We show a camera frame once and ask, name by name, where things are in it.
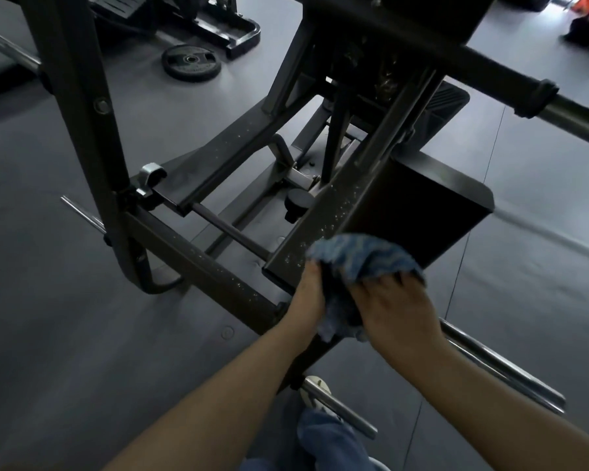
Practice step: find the person's left hand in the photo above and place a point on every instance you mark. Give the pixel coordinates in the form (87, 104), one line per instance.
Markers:
(305, 301)

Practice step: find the person's right hand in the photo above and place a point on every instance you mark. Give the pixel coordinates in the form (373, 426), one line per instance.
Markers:
(397, 313)

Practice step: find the person's right thumb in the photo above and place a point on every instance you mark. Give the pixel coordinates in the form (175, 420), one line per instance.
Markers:
(359, 306)

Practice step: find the person's left fingers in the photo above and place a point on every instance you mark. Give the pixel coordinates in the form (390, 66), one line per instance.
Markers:
(310, 275)

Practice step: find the blue cleaning cloth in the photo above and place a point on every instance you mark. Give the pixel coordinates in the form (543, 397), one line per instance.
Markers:
(358, 257)

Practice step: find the person's left forearm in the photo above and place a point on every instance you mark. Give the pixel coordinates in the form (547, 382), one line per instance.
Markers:
(226, 402)

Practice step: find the person's right forearm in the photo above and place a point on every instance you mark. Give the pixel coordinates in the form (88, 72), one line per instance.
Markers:
(491, 412)

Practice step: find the black round adjustment knob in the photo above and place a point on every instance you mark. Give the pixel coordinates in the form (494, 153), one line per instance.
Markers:
(298, 203)

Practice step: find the short chrome weight peg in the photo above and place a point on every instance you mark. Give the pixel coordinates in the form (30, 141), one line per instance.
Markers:
(341, 409)

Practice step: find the person's blue jeans leg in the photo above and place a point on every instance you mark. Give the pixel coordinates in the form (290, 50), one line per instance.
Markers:
(329, 443)

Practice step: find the long chrome weight horn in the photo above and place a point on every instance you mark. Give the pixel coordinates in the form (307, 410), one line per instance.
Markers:
(500, 365)

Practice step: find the silver metal latch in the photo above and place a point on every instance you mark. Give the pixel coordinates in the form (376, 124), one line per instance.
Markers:
(150, 179)

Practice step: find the thin chrome weight peg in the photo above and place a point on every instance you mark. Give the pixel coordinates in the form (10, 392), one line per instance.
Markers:
(84, 214)

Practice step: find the black weight plate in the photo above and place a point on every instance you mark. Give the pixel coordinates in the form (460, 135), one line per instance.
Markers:
(191, 62)

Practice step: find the black machine footplate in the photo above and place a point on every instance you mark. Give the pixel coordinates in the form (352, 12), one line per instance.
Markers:
(211, 22)

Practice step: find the black gym machine frame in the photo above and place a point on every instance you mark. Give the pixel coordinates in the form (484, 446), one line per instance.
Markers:
(235, 142)

